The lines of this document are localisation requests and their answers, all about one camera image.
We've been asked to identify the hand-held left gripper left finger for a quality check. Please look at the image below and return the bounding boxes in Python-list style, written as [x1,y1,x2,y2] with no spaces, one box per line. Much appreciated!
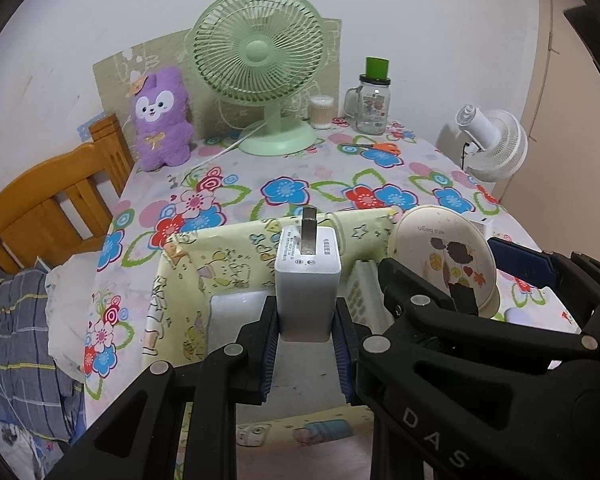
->
[45,296,281,480]

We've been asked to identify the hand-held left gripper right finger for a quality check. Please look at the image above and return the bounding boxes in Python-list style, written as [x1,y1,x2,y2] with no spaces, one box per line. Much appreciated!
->
[332,297,406,480]

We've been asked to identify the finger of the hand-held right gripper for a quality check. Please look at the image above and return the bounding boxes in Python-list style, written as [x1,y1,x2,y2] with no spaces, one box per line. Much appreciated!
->
[486,236,600,332]
[377,256,598,373]

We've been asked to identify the round cream tin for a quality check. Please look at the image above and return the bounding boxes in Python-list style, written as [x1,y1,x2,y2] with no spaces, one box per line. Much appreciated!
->
[387,205,501,321]

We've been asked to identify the white charger plug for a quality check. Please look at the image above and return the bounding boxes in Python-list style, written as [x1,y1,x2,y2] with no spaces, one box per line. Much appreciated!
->
[274,206,342,343]

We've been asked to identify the yellow printed storage box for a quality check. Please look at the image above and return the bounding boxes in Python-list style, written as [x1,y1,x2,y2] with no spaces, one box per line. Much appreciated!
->
[140,207,406,480]

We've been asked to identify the beige door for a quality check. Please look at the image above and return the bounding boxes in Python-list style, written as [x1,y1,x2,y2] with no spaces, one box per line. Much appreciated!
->
[490,0,600,271]

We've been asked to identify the white standing fan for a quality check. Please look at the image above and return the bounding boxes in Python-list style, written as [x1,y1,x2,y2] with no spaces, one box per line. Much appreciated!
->
[455,104,529,183]

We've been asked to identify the floral tablecloth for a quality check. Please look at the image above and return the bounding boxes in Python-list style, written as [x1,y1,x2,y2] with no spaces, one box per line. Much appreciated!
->
[82,117,586,411]

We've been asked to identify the white cloth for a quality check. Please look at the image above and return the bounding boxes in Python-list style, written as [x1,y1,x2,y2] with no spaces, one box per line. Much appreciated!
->
[45,252,112,376]

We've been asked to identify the glass jar with green lid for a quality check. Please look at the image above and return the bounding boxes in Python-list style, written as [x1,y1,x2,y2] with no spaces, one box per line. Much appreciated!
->
[344,56,392,136]

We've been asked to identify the cotton swab container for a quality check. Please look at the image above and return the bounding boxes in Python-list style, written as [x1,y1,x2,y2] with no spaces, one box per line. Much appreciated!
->
[308,94,336,131]

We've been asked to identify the blue printed bedsheet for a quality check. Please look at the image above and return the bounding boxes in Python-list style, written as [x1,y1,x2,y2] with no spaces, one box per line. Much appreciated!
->
[0,417,78,480]

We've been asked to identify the purple plush toy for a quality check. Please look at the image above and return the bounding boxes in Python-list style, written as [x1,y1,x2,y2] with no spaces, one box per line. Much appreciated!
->
[130,66,195,172]

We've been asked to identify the plaid grey bedding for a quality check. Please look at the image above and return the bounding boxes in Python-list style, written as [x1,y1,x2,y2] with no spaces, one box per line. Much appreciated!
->
[0,260,86,441]

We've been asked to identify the wooden bed headboard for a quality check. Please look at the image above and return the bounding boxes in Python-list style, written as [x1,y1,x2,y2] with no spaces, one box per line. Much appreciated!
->
[0,112,135,273]

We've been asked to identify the blue patterned sheet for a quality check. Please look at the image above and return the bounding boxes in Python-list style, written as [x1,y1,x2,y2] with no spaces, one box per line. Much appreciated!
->
[77,115,104,144]

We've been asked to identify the green desk fan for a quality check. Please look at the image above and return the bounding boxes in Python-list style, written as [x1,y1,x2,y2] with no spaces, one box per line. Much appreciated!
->
[187,0,326,156]

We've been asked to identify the green printed board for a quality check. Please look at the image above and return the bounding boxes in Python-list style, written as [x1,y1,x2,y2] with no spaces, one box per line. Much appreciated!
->
[92,19,342,171]

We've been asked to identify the orange handled scissors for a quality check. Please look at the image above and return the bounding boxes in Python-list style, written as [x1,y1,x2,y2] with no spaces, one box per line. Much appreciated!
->
[341,141,401,157]

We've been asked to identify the white fan cable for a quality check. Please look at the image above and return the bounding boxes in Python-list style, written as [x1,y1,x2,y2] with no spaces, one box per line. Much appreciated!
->
[185,119,271,166]

